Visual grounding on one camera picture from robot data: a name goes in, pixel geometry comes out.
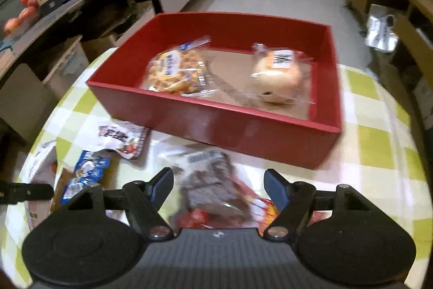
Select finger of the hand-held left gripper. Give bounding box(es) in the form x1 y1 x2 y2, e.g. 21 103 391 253
0 181 55 205

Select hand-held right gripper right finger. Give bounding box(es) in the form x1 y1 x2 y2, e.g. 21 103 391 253
263 169 374 240

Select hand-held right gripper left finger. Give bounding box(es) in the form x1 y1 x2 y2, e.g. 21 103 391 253
64 167 174 240

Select white packet with red border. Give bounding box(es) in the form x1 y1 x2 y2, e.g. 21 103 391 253
28 140 60 232

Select clear packet of brown jerky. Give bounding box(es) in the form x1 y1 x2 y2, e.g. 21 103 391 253
167 147 258 229

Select white snack packet red print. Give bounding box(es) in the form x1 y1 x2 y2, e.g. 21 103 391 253
97 121 151 160

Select blue snack packet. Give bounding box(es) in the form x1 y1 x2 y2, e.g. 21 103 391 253
60 150 113 206

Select red cardboard box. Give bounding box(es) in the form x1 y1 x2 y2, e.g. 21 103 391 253
86 12 343 170

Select beige board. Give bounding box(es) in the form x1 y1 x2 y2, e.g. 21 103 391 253
0 64 58 144

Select wrapped round bun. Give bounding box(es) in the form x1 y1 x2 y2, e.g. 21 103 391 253
242 43 317 107

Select waffle packet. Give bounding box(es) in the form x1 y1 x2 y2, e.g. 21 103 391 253
144 37 220 96

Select wooden board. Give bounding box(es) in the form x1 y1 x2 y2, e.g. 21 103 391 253
42 35 89 100

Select small cardboard box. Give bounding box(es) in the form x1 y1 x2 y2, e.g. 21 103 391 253
82 33 119 63

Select red apple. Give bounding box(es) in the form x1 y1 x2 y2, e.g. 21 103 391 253
18 6 37 22
3 17 26 35

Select open cardboard box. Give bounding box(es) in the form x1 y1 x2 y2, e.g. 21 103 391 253
111 1 156 39

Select silver foil bag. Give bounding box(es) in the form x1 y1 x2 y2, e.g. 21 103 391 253
365 4 400 53

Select black box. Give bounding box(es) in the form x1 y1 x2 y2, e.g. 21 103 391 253
37 0 65 17

